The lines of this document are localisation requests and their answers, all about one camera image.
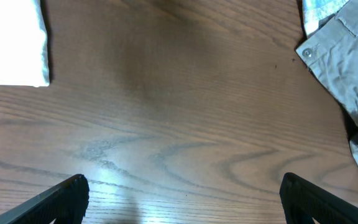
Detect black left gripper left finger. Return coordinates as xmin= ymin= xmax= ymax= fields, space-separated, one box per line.
xmin=0 ymin=174 xmax=90 ymax=224

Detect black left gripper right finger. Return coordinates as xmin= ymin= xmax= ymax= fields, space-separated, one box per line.
xmin=280 ymin=172 xmax=358 ymax=224

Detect khaki green shorts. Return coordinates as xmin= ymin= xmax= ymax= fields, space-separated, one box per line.
xmin=296 ymin=0 xmax=358 ymax=166

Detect folded white cloth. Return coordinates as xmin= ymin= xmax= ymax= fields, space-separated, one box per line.
xmin=0 ymin=0 xmax=50 ymax=87

